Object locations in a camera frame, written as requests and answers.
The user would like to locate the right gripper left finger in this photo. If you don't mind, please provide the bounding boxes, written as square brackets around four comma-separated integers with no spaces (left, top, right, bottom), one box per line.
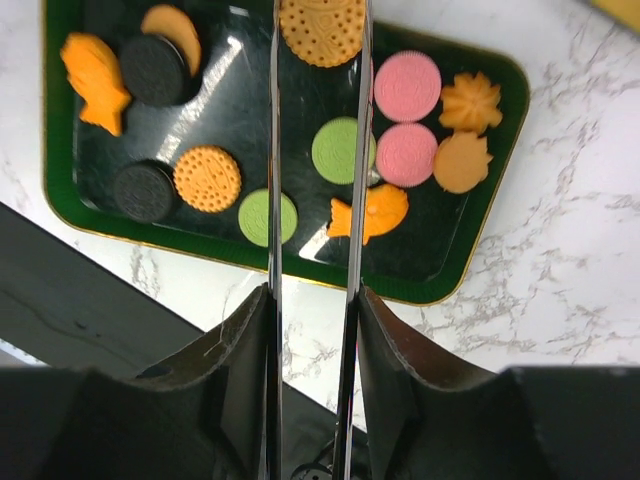
[1,286,268,479]

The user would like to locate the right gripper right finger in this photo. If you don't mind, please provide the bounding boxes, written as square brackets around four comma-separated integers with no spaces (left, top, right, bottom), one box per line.
[358,288,639,479]

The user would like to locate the metal tongs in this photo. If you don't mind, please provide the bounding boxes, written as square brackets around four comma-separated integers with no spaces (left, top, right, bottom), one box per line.
[265,1,373,479]

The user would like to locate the orange fish cookie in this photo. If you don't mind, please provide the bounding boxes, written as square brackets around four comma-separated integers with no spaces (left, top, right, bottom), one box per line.
[327,184,409,245]
[60,32,132,137]

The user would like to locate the green cookie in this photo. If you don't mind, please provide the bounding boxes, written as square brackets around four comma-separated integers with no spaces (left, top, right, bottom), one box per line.
[238,189,298,247]
[311,117,358,185]

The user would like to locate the orange round cookie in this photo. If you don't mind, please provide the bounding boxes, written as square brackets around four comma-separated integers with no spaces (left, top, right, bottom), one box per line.
[279,0,366,68]
[173,145,242,213]

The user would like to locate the gold tin lid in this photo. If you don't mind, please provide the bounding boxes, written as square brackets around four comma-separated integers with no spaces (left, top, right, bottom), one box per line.
[590,0,640,30]

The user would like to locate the black sandwich cookie lower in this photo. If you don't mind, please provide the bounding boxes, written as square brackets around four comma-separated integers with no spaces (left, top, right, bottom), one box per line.
[112,162,176,224]

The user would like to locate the black sandwich cookie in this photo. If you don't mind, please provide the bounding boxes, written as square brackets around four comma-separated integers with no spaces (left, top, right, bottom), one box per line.
[118,34,190,107]
[112,162,176,224]

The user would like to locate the orange leaf cookie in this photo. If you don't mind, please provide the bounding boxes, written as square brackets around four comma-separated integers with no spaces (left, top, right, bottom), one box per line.
[433,131,493,194]

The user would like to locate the pink cookie lower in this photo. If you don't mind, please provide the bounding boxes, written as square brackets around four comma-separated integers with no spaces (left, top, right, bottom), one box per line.
[375,123,438,188]

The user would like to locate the pink cookie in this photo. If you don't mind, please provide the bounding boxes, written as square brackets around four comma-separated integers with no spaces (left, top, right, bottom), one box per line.
[374,50,442,123]
[375,123,438,188]

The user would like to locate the black serving tray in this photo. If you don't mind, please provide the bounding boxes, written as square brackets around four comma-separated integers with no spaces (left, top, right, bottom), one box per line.
[41,0,531,307]

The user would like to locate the orange flower cookie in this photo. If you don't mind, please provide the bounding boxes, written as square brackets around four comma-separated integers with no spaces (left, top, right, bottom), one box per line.
[439,72,503,135]

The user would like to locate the pink cookie upper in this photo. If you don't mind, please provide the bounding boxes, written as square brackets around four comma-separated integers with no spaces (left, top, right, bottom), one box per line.
[374,50,442,123]

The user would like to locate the black sandwich cookie upper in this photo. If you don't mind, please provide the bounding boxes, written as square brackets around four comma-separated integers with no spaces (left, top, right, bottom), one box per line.
[118,34,190,107]

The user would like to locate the orange cookie under black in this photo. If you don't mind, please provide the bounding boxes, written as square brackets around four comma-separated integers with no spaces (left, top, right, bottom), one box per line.
[141,4,202,77]

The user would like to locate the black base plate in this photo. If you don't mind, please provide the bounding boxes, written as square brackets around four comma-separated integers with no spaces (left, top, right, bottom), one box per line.
[1,207,333,479]

